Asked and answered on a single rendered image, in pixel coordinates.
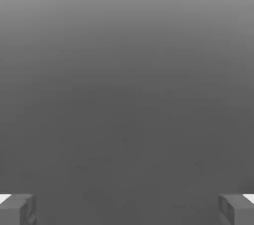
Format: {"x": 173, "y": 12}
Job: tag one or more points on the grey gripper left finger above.
{"x": 17, "y": 210}

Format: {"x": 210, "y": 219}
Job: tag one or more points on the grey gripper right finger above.
{"x": 237, "y": 210}

